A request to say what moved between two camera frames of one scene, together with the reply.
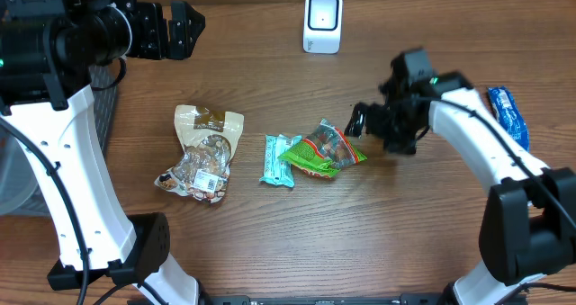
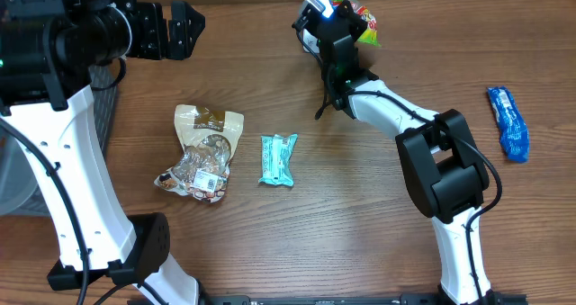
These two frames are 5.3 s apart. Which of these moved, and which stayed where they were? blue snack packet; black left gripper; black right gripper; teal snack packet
Moved: black right gripper
Stayed: teal snack packet; blue snack packet; black left gripper
